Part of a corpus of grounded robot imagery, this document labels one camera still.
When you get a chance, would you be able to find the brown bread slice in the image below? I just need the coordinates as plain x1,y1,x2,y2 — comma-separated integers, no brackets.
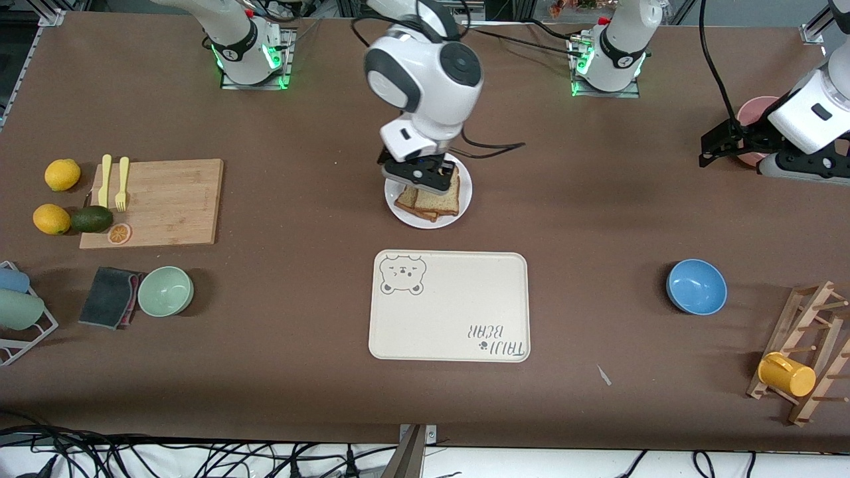
394,186,439,223
416,166,461,217

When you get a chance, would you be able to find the round white plate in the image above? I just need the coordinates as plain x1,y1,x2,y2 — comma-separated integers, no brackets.
384,151,473,230

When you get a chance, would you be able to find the pink bowl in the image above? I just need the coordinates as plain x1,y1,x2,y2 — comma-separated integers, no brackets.
736,96,782,168

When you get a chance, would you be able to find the blue bowl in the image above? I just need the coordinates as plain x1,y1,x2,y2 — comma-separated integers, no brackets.
666,259,728,316

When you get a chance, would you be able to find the cream bear print tray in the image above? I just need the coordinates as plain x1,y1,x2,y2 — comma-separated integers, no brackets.
369,250,531,363

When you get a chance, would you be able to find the wooden mug rack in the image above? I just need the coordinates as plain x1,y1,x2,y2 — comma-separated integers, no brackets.
746,280,850,426

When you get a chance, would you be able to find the yellow mug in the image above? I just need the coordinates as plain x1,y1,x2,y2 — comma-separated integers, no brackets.
758,352,817,398

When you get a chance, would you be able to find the wooden cutting board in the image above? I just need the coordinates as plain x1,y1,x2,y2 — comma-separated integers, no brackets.
79,158,224,250

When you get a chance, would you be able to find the pale green bowl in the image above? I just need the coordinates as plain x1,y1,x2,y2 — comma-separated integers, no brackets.
137,266,195,317

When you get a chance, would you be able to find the yellow plastic fork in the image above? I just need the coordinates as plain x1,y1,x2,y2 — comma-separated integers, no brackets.
115,157,130,212

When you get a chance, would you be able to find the dark green avocado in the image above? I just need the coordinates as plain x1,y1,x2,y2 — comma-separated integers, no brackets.
70,205,114,234

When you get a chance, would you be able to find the grey folded sponge cloth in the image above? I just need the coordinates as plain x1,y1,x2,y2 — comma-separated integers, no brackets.
78,267,147,330

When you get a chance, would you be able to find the yellow lemon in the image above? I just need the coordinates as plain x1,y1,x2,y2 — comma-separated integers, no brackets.
33,204,71,235
44,159,82,192

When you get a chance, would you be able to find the light blue cup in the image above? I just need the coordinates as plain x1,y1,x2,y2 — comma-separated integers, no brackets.
0,267,31,294

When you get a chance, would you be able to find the pale green cup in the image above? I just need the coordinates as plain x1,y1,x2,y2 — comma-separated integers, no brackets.
0,289,45,331

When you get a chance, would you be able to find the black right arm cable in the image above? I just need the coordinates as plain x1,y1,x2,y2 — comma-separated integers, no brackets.
351,0,527,160

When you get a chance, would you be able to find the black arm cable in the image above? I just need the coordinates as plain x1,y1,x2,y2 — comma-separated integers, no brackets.
699,0,748,130
351,0,527,160

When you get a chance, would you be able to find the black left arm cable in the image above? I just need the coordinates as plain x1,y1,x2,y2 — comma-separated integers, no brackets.
699,0,748,130

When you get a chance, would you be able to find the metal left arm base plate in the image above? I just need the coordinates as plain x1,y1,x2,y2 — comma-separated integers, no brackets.
568,33,641,99

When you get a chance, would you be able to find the aluminium frame profile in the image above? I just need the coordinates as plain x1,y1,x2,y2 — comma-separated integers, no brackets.
800,0,847,46
0,8,67,130

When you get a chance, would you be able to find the black base cable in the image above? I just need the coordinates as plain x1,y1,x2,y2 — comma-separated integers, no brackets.
282,17,326,50
465,25,585,54

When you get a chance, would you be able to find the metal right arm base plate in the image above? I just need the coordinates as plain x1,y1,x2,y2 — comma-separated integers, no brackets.
220,28,296,90

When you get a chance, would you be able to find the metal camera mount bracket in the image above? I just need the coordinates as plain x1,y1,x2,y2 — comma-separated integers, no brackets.
380,424,438,478

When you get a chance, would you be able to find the white wire dish rack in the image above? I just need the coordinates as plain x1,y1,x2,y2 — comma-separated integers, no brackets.
0,261,59,366

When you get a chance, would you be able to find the black cable bundle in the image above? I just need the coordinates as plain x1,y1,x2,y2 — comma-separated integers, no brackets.
0,410,399,478

